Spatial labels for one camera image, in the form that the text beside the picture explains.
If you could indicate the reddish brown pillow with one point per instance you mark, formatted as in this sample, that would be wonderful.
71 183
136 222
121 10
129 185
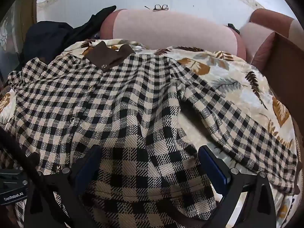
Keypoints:
263 49

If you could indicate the dark navy jacket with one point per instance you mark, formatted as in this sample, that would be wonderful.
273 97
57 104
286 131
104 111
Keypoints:
47 38

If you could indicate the small black object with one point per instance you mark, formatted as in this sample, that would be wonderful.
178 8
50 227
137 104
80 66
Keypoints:
230 25

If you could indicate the eyeglasses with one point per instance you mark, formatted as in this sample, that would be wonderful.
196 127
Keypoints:
158 7

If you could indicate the wooden door with glass panel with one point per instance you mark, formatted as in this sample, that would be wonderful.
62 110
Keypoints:
14 28

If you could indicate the black cloth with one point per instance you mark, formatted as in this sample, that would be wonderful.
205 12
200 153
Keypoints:
99 19

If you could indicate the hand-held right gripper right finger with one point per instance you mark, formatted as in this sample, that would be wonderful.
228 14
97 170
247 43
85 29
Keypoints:
213 168

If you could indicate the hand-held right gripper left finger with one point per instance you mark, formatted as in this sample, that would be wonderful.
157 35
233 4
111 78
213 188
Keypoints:
90 162

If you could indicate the leaf print blanket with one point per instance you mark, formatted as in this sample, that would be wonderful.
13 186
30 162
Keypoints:
237 80

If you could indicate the black beige checkered coat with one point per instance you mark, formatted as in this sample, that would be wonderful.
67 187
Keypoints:
142 99

